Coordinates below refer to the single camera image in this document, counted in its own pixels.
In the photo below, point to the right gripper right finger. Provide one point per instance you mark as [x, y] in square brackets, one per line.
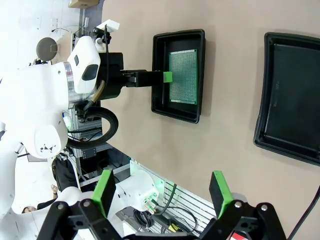
[221, 195]

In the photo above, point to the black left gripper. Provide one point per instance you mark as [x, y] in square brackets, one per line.
[112, 75]

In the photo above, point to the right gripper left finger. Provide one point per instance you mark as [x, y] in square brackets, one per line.
[102, 195]

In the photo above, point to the black plastic ESD tray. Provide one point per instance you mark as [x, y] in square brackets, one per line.
[160, 105]
[292, 100]

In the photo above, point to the green perforated circuit board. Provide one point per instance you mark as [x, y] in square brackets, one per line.
[183, 77]

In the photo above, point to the grey slotted mounting plate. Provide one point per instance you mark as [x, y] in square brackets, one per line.
[192, 202]

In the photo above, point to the person in black top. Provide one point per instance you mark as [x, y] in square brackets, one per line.
[42, 205]

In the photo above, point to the cardboard box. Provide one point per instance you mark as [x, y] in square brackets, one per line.
[83, 3]

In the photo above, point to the round grey padded stool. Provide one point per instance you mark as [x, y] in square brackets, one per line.
[46, 48]

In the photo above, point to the aluminium profile frame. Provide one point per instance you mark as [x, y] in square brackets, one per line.
[87, 151]

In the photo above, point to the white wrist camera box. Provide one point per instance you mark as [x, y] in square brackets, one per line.
[110, 25]

